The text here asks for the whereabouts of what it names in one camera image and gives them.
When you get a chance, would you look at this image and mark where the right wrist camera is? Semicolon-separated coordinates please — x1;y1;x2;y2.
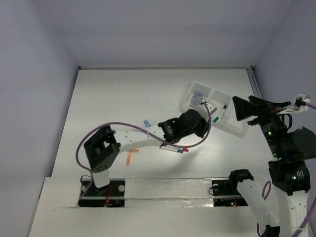
279;93;311;115

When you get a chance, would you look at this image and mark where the paper clip jar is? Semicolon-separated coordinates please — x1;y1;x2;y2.
190;98;202;109
193;90;204;99

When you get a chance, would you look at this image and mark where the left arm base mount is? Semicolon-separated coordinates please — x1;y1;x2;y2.
78;175;125;208

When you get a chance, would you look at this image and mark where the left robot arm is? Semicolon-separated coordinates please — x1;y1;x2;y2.
81;107;211;196

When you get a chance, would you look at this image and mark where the orange highlighter pen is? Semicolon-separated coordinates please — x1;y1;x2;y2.
126;148;139;166

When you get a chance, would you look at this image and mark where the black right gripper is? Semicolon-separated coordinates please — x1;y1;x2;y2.
232;94;290;156

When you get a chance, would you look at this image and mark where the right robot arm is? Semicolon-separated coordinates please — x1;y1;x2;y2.
232;96;316;237

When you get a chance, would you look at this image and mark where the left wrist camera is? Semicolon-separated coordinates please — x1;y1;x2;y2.
197;100;217;117

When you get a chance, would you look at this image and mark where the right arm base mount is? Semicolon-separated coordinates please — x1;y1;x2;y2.
208;169;254;207

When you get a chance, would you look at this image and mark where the blue whiteboard marker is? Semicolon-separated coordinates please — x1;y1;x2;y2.
160;146;184;154

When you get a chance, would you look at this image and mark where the blue highlighter pen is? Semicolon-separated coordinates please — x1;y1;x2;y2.
144;120;151;128

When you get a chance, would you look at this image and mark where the white compartment organizer tray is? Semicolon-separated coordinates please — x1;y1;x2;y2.
180;81;247;138

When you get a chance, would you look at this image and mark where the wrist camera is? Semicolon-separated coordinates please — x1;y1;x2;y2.
197;100;217;117
279;93;311;115

